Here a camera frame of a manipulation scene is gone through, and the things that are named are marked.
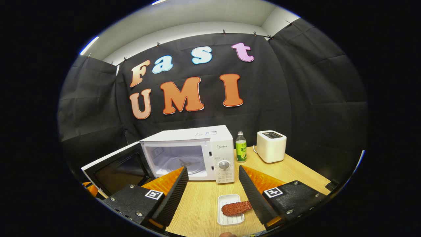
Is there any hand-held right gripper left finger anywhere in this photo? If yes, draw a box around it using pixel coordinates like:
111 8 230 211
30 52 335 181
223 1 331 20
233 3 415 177
102 167 189 232

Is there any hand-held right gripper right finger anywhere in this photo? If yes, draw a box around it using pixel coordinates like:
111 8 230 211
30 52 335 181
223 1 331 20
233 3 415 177
238 165 330 231

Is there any red meat strip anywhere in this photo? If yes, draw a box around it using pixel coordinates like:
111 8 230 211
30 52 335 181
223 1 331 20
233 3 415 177
221 200 253 217

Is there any white microwave oven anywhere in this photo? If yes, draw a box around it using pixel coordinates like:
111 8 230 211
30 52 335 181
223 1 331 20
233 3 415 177
81 125 236 198

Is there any glass microwave turntable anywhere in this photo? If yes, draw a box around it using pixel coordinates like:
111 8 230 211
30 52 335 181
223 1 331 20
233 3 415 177
179 157 207 174

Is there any white plastic tray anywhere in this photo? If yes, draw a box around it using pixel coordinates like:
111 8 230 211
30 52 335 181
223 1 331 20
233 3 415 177
217 194 245 226

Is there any green label drink bottle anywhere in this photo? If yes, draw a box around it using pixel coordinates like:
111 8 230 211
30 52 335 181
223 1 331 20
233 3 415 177
235 131 247 163

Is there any white toaster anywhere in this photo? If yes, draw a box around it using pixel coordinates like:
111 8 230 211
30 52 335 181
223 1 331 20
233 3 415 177
256 130 287 164

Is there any small black block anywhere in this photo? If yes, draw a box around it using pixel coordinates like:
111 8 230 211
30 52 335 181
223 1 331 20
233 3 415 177
325 179 341 192

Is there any black backdrop cloth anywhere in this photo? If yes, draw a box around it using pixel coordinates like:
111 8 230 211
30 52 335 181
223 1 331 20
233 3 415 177
57 18 369 185

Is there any ceiling light strip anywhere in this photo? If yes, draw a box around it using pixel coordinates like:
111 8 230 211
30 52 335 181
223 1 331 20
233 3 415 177
80 36 100 56

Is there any row of black cloth clips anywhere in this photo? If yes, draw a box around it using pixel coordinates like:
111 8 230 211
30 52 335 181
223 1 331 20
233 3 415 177
110 20 293 65

